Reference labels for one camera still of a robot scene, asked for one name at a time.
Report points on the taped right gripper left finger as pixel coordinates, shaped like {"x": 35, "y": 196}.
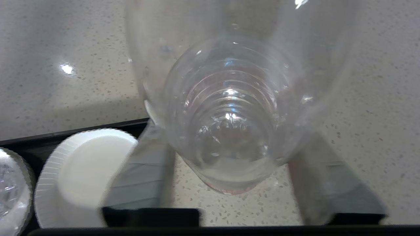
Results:
{"x": 144, "y": 180}

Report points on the white round paper coaster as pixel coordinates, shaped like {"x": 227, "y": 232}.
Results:
{"x": 82, "y": 170}
{"x": 27, "y": 183}

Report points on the black rectangular serving tray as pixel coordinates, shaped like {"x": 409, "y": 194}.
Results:
{"x": 32, "y": 146}

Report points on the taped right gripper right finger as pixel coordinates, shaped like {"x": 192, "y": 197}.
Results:
{"x": 334, "y": 193}

